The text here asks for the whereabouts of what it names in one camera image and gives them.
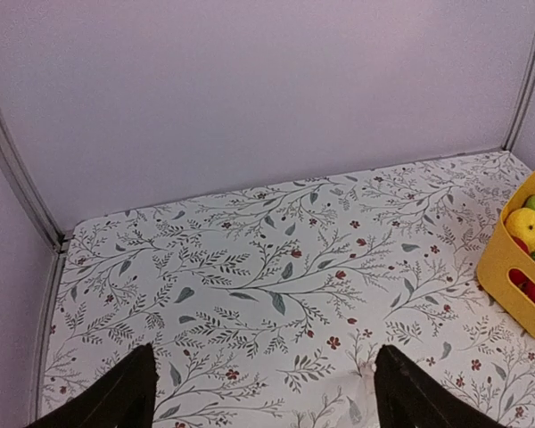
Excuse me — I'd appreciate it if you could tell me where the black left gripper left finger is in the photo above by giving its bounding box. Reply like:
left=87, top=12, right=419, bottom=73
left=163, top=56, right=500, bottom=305
left=29, top=343, right=158, bottom=428

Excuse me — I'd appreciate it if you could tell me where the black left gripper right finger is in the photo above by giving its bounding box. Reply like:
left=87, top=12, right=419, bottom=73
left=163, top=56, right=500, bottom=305
left=374, top=345, right=494, bottom=428

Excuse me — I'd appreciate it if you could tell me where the yellow toy lemon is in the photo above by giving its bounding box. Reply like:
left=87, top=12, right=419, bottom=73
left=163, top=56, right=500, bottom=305
left=505, top=208, right=535, bottom=252

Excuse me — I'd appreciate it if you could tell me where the floral patterned table mat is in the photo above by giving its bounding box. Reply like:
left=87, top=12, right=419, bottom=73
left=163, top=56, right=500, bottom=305
left=40, top=152, right=535, bottom=427

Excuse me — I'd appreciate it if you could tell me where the yellow plastic basket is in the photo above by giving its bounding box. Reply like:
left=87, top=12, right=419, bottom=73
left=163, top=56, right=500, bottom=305
left=475, top=167, right=535, bottom=342

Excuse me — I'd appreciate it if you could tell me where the left aluminium corner post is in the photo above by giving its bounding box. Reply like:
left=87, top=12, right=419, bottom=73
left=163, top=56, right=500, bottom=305
left=0, top=66, right=69, bottom=249

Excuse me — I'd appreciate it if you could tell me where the aluminium corner post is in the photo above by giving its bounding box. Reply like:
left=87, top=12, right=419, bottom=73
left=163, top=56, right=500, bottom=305
left=501, top=31, right=535, bottom=152
left=0, top=66, right=69, bottom=249

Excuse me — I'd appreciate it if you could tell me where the right aluminium corner post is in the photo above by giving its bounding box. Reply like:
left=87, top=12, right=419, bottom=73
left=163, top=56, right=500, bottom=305
left=501, top=31, right=535, bottom=152

